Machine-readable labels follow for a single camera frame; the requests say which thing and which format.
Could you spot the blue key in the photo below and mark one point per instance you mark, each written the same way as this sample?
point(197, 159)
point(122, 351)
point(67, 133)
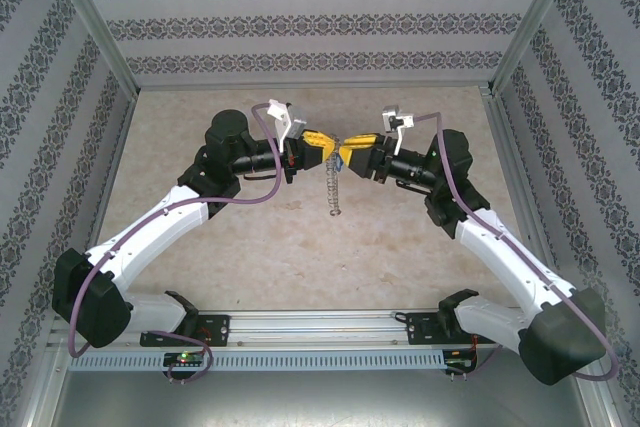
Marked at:
point(338, 163)

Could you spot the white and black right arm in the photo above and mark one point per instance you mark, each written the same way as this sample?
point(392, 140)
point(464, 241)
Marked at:
point(500, 252)

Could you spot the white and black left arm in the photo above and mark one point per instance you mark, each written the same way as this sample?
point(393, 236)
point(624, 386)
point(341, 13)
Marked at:
point(150, 232)

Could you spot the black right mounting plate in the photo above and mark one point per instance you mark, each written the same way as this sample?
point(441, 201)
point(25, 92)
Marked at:
point(420, 329)

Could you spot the black mounting plate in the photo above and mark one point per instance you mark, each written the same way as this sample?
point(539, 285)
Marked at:
point(420, 329)
point(215, 329)

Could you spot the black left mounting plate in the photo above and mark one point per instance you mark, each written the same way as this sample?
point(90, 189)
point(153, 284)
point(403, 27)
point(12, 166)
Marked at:
point(215, 329)

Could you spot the right circuit board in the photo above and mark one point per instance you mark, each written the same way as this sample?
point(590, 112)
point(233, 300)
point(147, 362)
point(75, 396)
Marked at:
point(457, 363)

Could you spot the circuit board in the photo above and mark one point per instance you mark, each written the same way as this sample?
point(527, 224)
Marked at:
point(457, 363)
point(182, 358)

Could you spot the left circuit board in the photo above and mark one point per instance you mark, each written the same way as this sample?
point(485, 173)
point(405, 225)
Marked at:
point(182, 358)

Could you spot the grey metal panel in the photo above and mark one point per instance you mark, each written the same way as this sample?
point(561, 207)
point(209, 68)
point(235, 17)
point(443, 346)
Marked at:
point(320, 402)

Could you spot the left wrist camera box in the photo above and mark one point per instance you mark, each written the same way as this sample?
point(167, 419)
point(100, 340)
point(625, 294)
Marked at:
point(299, 122)

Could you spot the aluminium rear frame bar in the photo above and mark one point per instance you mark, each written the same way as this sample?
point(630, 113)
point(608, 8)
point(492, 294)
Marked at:
point(310, 85)

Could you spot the aluminium right side rail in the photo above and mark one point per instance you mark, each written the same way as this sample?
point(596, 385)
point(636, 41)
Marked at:
point(512, 157)

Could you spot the aluminium right frame post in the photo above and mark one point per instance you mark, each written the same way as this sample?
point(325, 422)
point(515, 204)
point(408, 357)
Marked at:
point(537, 22)

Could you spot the aluminium frame post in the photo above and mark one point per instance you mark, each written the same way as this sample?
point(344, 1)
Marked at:
point(537, 22)
point(90, 22)

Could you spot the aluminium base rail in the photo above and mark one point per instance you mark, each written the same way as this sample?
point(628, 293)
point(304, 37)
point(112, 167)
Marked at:
point(320, 327)

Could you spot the aluminium left frame post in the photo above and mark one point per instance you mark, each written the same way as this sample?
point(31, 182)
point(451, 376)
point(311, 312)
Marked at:
point(90, 22)

